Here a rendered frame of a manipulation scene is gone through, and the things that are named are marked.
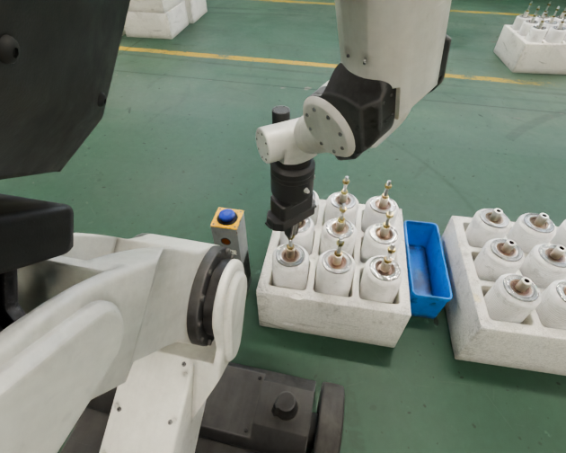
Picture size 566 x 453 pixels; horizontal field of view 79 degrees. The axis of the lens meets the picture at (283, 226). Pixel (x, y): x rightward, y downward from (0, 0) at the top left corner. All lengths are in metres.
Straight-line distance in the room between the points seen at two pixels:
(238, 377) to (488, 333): 0.60
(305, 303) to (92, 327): 0.72
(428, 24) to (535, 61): 2.66
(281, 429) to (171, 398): 0.26
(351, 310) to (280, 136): 0.49
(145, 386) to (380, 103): 0.47
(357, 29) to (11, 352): 0.30
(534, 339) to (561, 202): 0.87
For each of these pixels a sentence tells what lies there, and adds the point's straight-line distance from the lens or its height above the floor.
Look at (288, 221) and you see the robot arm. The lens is 0.73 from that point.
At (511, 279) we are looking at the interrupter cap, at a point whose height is 0.25.
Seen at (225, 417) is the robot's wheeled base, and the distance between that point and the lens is 0.78.
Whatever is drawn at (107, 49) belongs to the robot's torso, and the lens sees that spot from 0.22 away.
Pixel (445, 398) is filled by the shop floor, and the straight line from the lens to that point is 1.06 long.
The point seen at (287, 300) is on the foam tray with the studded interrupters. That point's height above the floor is 0.16.
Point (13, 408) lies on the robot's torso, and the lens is 0.21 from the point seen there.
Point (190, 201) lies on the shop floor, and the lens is 1.45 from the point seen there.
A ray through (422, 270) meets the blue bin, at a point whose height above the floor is 0.00.
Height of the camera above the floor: 0.93
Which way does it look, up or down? 46 degrees down
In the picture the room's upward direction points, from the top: straight up
